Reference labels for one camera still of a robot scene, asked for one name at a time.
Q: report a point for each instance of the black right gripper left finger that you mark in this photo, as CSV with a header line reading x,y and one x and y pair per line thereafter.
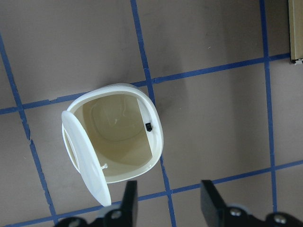
x,y
117,215

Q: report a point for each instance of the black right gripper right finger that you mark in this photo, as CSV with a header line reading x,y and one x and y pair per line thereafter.
x,y
219,214

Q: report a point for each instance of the white trash can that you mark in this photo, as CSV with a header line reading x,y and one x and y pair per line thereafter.
x,y
112,134

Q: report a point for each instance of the wire basket with checkered cloth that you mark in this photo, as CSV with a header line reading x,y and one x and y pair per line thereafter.
x,y
295,13

